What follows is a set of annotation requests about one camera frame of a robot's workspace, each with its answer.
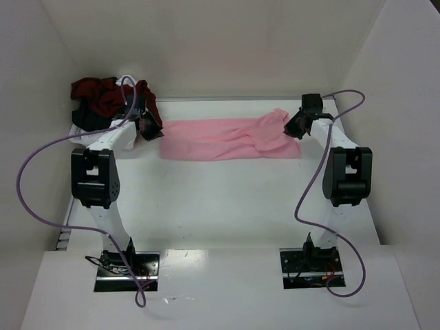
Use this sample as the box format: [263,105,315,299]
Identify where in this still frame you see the dark red t shirt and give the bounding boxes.
[71,77,162,125]

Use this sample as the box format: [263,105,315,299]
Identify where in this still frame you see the white plastic laundry basket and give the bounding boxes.
[67,123,137,152]

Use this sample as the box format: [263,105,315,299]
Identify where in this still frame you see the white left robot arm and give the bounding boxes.
[71,96,162,272]

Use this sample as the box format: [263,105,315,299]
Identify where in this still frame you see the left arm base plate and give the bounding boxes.
[85,252,160,292]

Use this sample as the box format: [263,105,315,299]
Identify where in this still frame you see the left side aluminium rail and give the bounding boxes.
[55,195,80,252]

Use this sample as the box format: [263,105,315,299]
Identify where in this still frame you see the white t shirt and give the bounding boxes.
[115,74,138,87]

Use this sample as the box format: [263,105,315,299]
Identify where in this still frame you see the pink t shirt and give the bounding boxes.
[159,109,301,162]

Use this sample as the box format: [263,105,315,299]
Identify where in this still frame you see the black t shirt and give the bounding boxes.
[71,100,126,132]

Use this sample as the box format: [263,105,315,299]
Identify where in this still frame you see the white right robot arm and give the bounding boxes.
[284,89,373,267]

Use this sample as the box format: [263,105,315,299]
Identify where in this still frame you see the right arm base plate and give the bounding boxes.
[279,247,346,289]

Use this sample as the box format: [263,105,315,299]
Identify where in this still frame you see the aluminium rail at table edge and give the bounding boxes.
[156,95,336,103]

